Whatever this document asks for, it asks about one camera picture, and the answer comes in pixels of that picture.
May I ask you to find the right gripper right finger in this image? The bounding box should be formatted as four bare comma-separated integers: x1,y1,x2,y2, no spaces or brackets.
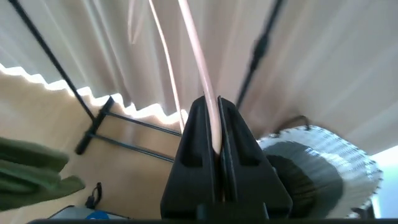
217,96,293,219

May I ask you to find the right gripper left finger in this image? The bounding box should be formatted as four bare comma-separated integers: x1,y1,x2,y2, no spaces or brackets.
160,95,219,219

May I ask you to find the pink clothes hanger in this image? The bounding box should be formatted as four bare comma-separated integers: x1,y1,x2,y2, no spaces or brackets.
147,0,223,156

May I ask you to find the green long-sleeved shirt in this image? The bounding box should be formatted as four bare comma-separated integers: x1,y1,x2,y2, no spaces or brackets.
0,136,86,212

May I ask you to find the white laundry basket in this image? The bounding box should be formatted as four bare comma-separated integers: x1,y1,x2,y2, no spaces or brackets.
256,115,384,219

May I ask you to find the black clothes rack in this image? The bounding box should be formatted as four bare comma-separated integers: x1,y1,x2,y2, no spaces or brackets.
7,0,285,164

